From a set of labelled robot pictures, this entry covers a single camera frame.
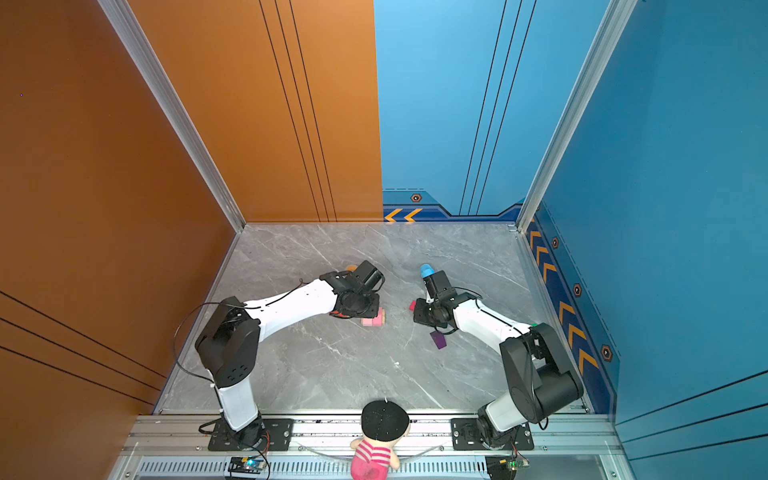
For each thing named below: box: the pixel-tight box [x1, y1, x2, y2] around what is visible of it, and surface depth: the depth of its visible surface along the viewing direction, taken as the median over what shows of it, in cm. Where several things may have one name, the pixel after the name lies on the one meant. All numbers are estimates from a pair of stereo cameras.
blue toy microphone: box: [420, 263, 435, 278], surface depth 104 cm
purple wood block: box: [430, 330, 447, 349], surface depth 91 cm
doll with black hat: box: [350, 400, 411, 480], surface depth 69 cm
